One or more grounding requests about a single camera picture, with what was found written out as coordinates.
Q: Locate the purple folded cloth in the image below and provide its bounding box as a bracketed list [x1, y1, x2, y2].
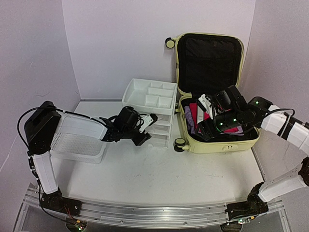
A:
[184, 105, 244, 136]

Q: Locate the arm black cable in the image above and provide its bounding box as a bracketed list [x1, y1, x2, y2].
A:
[16, 107, 102, 219]
[263, 108, 296, 121]

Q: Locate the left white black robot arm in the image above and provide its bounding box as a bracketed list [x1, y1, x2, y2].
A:
[22, 101, 157, 216]

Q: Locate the white cosmetic tube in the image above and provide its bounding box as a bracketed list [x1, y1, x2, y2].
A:
[197, 105, 204, 124]

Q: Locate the white perforated plastic basket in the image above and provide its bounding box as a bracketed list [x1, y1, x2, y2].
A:
[50, 114, 107, 164]

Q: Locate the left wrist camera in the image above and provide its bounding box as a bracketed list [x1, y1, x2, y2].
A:
[138, 113, 158, 133]

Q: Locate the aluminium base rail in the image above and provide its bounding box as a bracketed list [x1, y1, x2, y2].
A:
[21, 183, 284, 227]

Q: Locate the white plastic drawer organizer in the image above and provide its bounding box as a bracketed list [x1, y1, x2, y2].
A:
[122, 78, 177, 148]

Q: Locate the pale yellow hard suitcase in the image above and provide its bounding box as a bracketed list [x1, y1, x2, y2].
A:
[165, 33, 260, 154]

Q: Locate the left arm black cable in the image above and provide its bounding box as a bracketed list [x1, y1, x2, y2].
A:
[16, 107, 102, 219]

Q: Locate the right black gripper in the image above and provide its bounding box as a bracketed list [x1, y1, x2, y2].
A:
[195, 109, 242, 142]

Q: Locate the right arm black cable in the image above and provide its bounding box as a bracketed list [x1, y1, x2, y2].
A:
[263, 108, 296, 121]

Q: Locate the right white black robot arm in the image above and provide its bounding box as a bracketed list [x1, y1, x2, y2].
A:
[197, 85, 309, 224]

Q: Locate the red folded cloth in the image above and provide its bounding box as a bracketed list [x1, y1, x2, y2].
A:
[189, 103, 241, 133]

